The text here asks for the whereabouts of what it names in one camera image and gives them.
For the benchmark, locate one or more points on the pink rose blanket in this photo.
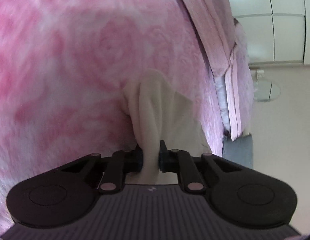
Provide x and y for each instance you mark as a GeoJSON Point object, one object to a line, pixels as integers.
{"type": "Point", "coordinates": [63, 68]}

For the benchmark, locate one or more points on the round mirror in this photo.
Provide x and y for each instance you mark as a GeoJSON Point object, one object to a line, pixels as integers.
{"type": "Point", "coordinates": [266, 91]}

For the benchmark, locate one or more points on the white dressing table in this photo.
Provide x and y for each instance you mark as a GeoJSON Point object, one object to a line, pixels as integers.
{"type": "Point", "coordinates": [257, 74]}

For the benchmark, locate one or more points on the blue jeans garment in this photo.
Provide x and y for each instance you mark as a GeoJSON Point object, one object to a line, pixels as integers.
{"type": "Point", "coordinates": [239, 151]}

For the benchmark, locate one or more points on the white striped pillow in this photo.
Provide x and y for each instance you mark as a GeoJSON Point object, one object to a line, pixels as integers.
{"type": "Point", "coordinates": [219, 83]}

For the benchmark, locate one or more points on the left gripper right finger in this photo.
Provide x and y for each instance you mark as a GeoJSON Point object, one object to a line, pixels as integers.
{"type": "Point", "coordinates": [182, 164]}

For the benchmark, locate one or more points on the white wardrobe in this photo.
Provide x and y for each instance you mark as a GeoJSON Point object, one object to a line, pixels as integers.
{"type": "Point", "coordinates": [278, 31]}

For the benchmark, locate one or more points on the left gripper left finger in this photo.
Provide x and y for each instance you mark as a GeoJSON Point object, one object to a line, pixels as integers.
{"type": "Point", "coordinates": [118, 166]}

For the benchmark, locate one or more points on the cream garment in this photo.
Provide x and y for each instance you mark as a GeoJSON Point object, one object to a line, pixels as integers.
{"type": "Point", "coordinates": [158, 112]}

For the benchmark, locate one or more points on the pink pillow near door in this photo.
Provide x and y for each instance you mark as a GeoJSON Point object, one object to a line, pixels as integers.
{"type": "Point", "coordinates": [214, 24]}

